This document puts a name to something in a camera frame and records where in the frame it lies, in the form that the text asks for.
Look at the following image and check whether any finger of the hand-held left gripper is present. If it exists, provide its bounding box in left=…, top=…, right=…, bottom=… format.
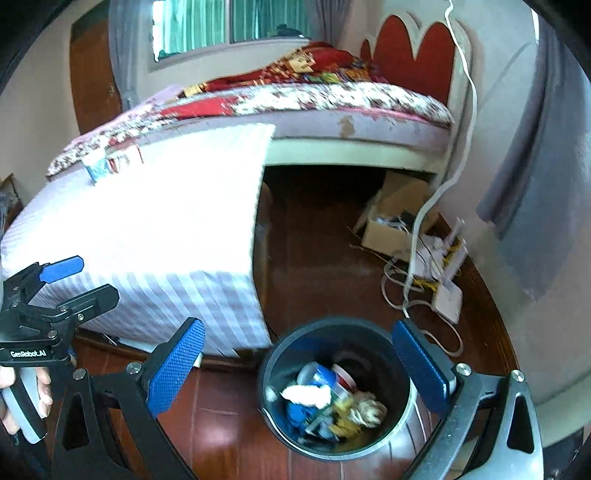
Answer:
left=0, top=256, right=85, bottom=315
left=55, top=285, right=120, bottom=326

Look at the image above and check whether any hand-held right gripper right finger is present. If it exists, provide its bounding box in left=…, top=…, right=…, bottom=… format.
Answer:
left=392, top=318, right=546, bottom=480

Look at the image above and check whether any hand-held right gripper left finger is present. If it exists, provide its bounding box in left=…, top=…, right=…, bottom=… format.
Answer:
left=53, top=317, right=206, bottom=480

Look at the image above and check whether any beige knotted cloth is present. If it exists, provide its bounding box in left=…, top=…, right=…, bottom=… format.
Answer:
left=351, top=392, right=389, bottom=425

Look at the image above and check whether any yellow knotted cloth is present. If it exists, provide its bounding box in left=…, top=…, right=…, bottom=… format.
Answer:
left=330, top=399, right=365, bottom=437

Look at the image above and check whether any blue paper cup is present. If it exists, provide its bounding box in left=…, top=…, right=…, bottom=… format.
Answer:
left=295, top=362, right=352, bottom=407
left=82, top=150, right=112, bottom=185

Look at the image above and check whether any black trash bin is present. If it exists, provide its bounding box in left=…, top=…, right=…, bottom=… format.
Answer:
left=257, top=315, right=419, bottom=462

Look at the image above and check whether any white knotted cloth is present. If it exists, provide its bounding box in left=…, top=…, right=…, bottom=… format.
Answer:
left=281, top=385, right=331, bottom=409

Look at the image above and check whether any blue knotted cloth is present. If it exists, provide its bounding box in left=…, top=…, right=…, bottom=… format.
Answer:
left=284, top=401, right=333, bottom=439

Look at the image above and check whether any person's left hand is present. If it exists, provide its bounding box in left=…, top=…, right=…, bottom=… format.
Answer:
left=0, top=364, right=54, bottom=437

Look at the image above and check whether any pink checkered tablecloth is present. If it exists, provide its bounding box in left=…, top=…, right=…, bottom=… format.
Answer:
left=0, top=122, right=275, bottom=358

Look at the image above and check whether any white and red carton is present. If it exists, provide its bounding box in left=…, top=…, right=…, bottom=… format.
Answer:
left=107, top=147, right=144, bottom=174

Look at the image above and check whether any cardboard box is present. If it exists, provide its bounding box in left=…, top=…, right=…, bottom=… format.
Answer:
left=353, top=171, right=446, bottom=252

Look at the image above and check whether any brown wooden door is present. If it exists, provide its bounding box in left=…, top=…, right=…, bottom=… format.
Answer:
left=69, top=21, right=123, bottom=137

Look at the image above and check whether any pink bed sheet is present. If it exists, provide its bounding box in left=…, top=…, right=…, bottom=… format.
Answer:
left=62, top=85, right=185, bottom=148

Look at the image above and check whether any bed with lilac mattress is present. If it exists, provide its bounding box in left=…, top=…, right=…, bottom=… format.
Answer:
left=46, top=108, right=458, bottom=185

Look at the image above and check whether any window with green pane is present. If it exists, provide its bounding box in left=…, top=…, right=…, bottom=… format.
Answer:
left=150, top=0, right=324, bottom=70

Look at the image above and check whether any bed with floral quilt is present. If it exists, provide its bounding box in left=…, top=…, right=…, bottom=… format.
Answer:
left=46, top=83, right=455, bottom=181

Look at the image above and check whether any red and white headboard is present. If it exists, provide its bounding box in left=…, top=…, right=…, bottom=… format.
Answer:
left=360, top=0, right=476, bottom=185

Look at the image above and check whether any red patterned blanket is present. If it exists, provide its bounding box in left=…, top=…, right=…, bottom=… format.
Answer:
left=178, top=41, right=389, bottom=93

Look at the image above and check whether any thin white floor cable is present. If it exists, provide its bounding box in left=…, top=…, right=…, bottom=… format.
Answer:
left=381, top=258, right=465, bottom=356

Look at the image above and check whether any thick white cable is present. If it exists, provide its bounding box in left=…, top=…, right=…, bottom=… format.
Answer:
left=402, top=0, right=476, bottom=319

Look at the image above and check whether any grey wall curtain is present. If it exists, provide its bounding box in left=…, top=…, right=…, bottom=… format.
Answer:
left=475, top=18, right=591, bottom=301

